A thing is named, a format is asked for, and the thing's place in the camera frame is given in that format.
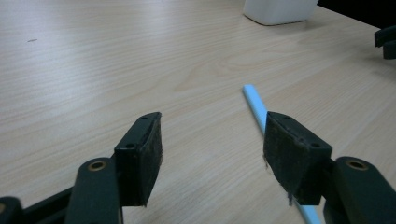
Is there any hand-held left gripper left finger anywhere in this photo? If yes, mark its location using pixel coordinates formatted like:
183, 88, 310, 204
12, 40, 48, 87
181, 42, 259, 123
113, 111, 163, 208

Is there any white container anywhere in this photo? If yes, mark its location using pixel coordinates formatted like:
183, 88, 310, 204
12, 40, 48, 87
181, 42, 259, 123
243, 0, 319, 26

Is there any light blue pen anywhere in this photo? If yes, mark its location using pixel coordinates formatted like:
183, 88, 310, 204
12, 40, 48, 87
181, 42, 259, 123
242, 83, 323, 224

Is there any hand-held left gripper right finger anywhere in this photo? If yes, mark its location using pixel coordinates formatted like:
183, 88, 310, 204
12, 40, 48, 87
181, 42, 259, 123
262, 110, 333, 206

